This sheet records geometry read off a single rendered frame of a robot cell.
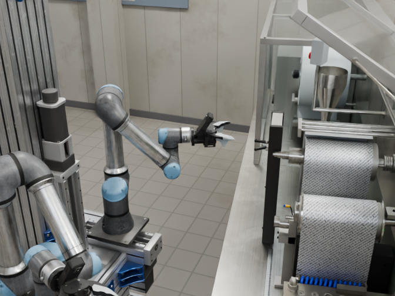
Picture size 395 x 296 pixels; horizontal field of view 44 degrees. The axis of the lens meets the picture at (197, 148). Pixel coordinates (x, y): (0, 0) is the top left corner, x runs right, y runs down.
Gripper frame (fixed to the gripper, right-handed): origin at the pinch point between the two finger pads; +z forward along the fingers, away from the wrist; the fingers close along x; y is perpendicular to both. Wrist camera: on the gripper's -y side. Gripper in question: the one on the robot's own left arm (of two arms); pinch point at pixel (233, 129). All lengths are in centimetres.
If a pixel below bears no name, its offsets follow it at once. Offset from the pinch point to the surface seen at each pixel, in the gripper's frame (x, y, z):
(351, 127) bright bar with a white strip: 47, -29, 35
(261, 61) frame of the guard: -28.7, -20.9, 17.7
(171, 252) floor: -49, 132, -29
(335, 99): 8.8, -19.1, 43.1
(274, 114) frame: 28.3, -24.3, 10.9
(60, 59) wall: -347, 115, -144
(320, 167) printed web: 56, -18, 22
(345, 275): 85, 6, 26
